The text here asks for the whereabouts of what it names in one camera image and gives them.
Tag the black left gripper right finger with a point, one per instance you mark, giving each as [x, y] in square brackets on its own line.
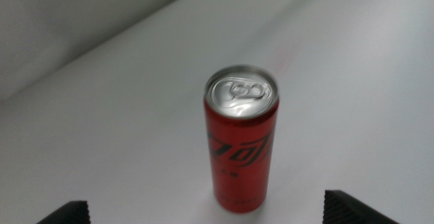
[342, 210]

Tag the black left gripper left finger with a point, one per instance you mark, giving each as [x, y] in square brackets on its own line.
[74, 215]

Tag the red soda can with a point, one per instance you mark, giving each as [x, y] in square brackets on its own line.
[240, 156]

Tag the white backdrop curtain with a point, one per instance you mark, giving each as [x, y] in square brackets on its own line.
[51, 20]

